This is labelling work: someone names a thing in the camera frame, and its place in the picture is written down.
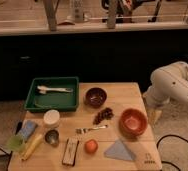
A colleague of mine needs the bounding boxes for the light blue towel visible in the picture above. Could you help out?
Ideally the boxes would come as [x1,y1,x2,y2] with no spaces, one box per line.
[104,139,136,161]

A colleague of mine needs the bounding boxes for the purple bowl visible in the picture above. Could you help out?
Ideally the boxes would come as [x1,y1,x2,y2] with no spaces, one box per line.
[84,87,107,108]

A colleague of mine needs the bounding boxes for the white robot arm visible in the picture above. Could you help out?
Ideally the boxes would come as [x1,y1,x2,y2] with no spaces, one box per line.
[143,61,188,125]

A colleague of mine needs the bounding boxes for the orange bowl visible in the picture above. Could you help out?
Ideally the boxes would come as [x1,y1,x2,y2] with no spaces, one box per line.
[119,108,148,136]

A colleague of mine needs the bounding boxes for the dark grapes bunch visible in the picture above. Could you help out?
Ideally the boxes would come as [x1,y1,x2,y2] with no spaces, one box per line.
[93,108,114,125]

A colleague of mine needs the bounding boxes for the orange fruit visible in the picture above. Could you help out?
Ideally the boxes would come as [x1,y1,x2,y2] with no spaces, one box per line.
[84,139,98,154]

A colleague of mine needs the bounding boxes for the silver fork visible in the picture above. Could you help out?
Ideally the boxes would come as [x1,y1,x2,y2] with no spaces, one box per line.
[75,125,108,134]

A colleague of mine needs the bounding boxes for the wooden block with black band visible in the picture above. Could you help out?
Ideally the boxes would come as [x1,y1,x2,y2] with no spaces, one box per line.
[62,138,79,166]

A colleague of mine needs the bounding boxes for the green plastic tray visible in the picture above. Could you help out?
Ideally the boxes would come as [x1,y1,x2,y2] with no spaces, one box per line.
[24,77,79,113]

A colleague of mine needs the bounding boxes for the white round container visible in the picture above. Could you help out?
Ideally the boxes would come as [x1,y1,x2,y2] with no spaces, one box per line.
[43,110,60,128]

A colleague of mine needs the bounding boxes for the small metal cup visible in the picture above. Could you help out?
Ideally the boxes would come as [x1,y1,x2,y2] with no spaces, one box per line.
[45,130,59,147]

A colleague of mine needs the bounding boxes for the wooden shelf ledge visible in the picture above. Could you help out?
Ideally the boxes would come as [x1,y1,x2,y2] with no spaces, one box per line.
[0,20,188,36]

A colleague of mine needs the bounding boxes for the white brush in tray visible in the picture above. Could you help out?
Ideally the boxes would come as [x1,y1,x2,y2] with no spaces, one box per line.
[37,86,73,94]

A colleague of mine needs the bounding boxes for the yellow banana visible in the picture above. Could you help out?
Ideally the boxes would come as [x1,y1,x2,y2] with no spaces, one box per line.
[22,134,43,161]

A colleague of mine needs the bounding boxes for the blue sponge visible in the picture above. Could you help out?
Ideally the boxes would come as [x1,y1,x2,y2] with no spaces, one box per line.
[19,120,38,142]

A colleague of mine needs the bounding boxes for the green plastic cup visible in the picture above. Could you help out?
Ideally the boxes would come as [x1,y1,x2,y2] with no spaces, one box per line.
[7,135,25,152]

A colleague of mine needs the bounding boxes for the black cable right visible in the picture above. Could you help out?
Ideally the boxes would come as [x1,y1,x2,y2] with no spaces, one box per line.
[156,133,188,171]

